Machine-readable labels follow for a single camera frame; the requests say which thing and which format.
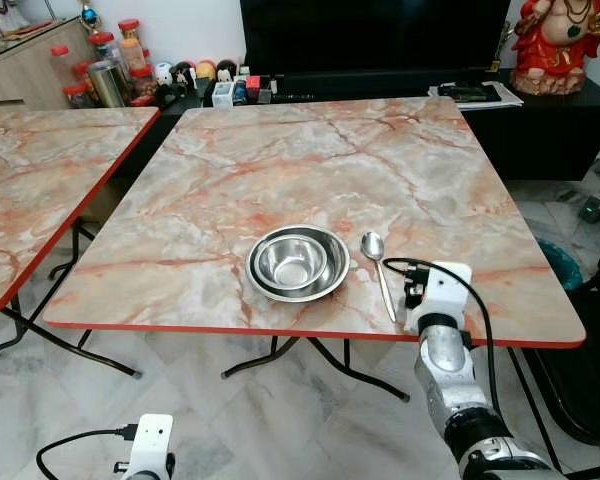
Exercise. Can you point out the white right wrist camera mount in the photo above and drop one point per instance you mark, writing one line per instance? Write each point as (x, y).
(445, 295)

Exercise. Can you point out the small steel bowl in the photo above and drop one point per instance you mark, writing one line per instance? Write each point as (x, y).
(292, 262)

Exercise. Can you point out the black television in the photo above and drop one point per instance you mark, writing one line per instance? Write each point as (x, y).
(375, 35)

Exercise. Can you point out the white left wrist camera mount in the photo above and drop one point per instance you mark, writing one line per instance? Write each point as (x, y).
(152, 440)

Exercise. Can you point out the black metal table leg frame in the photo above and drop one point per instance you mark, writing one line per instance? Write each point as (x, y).
(360, 369)
(80, 348)

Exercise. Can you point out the light wooden cabinet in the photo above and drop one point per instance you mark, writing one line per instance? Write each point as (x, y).
(20, 70)

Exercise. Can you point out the steel spoon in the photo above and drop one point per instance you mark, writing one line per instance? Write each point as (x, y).
(372, 243)

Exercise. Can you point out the steel canister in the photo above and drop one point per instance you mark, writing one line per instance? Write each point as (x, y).
(108, 85)

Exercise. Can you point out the blue globe trophy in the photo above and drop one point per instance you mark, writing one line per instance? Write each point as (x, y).
(89, 17)

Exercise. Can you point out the teal round bin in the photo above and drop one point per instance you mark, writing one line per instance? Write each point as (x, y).
(562, 265)

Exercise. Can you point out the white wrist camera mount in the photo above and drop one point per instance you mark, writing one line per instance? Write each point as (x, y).
(152, 440)
(445, 295)

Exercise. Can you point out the white paper stack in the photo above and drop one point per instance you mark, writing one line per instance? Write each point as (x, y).
(500, 98)

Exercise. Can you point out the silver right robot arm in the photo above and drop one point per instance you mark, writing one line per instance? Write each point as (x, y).
(445, 370)

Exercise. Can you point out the black chair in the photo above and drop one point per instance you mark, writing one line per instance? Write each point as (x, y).
(590, 380)

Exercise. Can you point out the small white box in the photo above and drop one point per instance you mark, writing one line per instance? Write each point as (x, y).
(223, 95)

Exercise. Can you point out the yellow round figurine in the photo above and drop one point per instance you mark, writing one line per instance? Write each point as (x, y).
(206, 70)

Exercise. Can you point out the red buddha statue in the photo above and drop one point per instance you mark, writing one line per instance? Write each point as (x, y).
(550, 50)

